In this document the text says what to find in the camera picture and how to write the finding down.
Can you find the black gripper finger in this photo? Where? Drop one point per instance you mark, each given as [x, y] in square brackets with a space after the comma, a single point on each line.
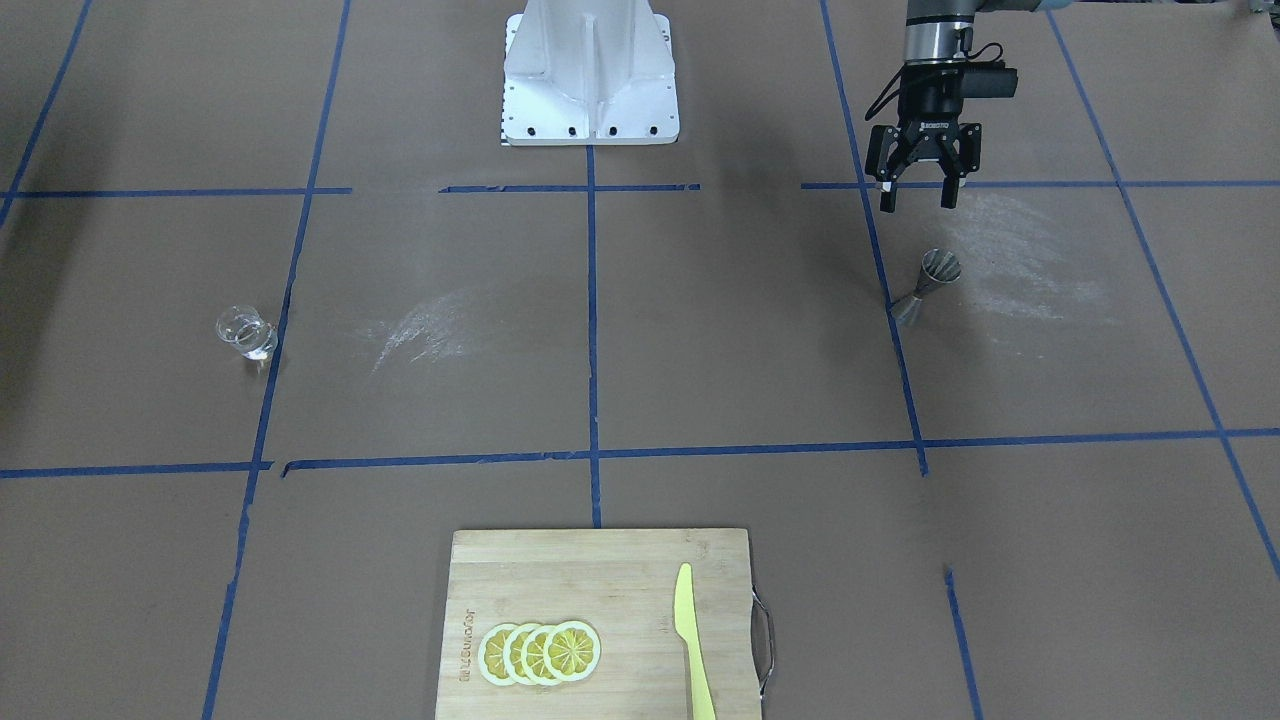
[954, 174]
[889, 174]

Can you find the steel jigger shaker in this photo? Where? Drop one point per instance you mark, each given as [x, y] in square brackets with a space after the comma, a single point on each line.
[938, 268]

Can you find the clear glass measuring cup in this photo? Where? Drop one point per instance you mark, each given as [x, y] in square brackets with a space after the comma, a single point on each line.
[248, 332]

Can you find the wooden cutting board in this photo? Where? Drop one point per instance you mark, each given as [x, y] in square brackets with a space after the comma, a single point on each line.
[621, 582]

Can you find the yellow plastic knife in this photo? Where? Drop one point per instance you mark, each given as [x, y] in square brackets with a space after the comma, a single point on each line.
[686, 626]

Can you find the lemon slice two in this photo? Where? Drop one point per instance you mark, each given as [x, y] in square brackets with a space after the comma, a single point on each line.
[537, 658]

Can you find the lemon slice four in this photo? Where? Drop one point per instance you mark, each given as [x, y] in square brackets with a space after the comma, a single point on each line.
[493, 655]

